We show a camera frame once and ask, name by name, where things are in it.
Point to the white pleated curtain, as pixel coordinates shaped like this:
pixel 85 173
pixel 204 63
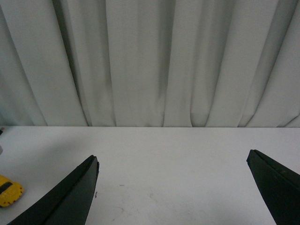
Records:
pixel 150 63

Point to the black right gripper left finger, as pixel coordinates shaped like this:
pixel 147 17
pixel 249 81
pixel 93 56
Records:
pixel 69 202

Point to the yellow beetle toy car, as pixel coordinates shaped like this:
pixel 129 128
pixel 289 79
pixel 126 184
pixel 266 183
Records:
pixel 10 191

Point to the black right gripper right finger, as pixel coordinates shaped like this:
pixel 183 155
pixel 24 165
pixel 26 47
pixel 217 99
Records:
pixel 279 187

